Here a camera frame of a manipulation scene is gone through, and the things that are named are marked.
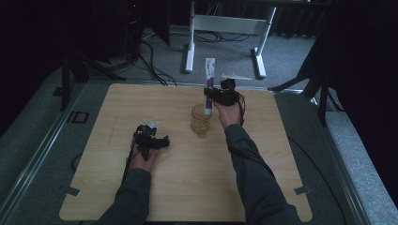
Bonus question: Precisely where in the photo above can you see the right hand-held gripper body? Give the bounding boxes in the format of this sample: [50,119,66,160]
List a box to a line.
[215,73,253,107]

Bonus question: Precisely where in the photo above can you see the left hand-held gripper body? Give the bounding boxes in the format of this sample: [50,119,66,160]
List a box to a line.
[132,118,160,158]

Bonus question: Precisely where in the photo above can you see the white purple toothpaste tube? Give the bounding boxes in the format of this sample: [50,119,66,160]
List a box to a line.
[204,57,217,115]

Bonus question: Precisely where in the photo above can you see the clear glass cup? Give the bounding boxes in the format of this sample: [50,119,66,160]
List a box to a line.
[191,104,213,139]

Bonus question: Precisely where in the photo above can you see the person's right hand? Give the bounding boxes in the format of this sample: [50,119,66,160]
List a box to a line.
[214,94,246,129]

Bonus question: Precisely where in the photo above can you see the person's left hand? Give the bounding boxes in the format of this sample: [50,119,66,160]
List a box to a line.
[126,139,161,173]

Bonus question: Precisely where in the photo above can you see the grey tape piece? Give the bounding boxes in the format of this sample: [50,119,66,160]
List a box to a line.
[294,186,313,196]
[58,186,82,198]

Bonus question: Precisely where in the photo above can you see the black metal stand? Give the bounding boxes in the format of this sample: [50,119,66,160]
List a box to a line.
[268,46,345,128]
[60,31,127,113]

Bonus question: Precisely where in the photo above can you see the black computer tower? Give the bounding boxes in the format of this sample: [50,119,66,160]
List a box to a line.
[121,0,145,61]

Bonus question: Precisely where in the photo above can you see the left hand-held gripper cable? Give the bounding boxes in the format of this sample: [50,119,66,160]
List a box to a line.
[121,142,140,186]

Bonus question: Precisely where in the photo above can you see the hand-held gripper cable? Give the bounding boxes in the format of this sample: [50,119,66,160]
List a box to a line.
[121,142,140,186]
[237,93,346,225]

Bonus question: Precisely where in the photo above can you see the cable bundle under desk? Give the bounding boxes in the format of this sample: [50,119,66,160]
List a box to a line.
[193,29,252,44]

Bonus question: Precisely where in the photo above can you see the black floor cables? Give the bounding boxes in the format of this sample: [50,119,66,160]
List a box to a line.
[137,38,178,87]

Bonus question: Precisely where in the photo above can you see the white metal desk frame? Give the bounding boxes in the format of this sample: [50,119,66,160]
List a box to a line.
[184,0,278,80]

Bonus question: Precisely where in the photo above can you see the black looped cable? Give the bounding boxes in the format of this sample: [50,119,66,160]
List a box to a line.
[70,152,84,173]

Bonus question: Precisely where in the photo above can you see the metal floor rail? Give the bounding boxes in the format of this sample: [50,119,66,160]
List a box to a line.
[308,96,375,225]
[0,82,87,218]

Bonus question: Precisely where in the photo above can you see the right hand-held gripper cable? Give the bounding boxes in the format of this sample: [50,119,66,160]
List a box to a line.
[237,93,346,225]

